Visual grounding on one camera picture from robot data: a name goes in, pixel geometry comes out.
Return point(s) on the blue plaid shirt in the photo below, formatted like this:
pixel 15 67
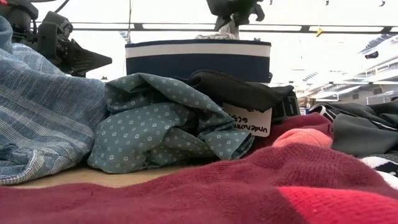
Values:
pixel 40 118

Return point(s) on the black white striped cloth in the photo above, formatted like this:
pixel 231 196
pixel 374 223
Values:
pixel 382 168

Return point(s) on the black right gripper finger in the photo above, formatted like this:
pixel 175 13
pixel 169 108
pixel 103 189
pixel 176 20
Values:
pixel 224 21
pixel 257 14

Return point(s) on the black ceiling camera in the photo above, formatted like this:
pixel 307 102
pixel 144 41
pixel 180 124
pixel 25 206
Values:
pixel 371 55

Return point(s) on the white paper tag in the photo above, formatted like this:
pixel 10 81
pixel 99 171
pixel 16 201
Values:
pixel 252 123

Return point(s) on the navy white striped fabric basket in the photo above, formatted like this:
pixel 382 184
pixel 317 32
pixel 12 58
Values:
pixel 199 62

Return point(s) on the white patterned cloth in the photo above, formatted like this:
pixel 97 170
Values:
pixel 228 31

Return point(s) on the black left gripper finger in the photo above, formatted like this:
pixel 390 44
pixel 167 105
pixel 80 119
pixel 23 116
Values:
pixel 77 72
pixel 84 59

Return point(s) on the teal dotted shirt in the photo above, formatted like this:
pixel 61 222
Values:
pixel 140 130

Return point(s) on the grey garment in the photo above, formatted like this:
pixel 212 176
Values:
pixel 357 137

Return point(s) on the black Puma underwear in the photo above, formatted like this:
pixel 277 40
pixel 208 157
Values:
pixel 230 90

